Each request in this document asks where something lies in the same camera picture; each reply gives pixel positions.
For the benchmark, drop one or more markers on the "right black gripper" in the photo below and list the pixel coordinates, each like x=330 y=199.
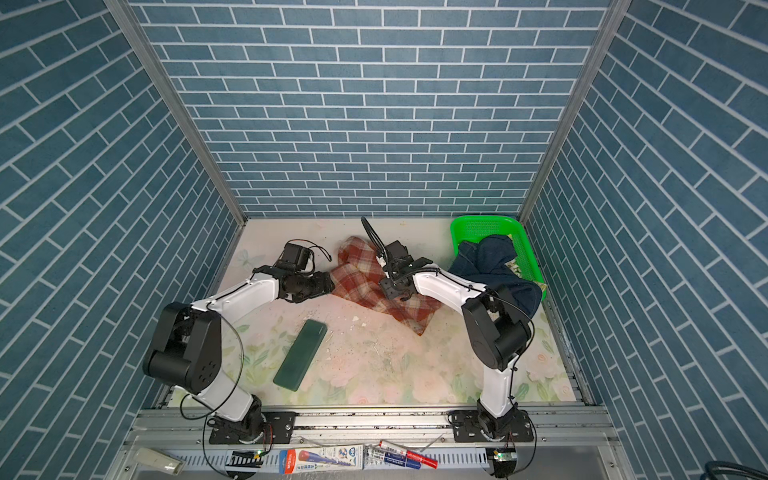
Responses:
x=387 y=288

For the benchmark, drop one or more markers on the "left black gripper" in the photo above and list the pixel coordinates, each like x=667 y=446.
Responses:
x=322 y=285

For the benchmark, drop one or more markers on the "red plaid skirt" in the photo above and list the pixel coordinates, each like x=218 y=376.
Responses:
x=357 y=277

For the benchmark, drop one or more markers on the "green plastic basket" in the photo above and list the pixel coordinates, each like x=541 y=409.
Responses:
x=474 y=228

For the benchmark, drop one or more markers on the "dark blue denim skirt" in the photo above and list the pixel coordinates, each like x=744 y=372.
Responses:
x=487 y=262

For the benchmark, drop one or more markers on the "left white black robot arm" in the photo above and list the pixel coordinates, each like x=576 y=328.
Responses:
x=186 y=348

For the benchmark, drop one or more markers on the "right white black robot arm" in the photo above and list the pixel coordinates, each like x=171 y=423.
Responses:
x=498 y=332

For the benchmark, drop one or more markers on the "dark green rectangular board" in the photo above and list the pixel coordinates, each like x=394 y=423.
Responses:
x=300 y=355

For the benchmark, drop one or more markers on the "yellow floral skirt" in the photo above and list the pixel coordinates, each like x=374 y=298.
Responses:
x=513 y=266

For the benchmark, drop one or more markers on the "marker package box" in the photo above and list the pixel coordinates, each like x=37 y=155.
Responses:
x=321 y=459

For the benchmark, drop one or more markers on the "blue marker pen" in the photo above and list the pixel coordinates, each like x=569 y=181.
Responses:
x=394 y=459

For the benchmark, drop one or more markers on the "grey white small device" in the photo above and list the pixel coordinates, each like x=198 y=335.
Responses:
x=158 y=461

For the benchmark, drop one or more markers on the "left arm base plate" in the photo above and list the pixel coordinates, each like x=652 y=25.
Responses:
x=256 y=428

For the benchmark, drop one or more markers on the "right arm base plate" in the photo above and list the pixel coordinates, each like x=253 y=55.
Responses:
x=474 y=426

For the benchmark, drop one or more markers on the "aluminium front rail frame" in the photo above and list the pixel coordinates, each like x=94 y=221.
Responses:
x=571 y=441

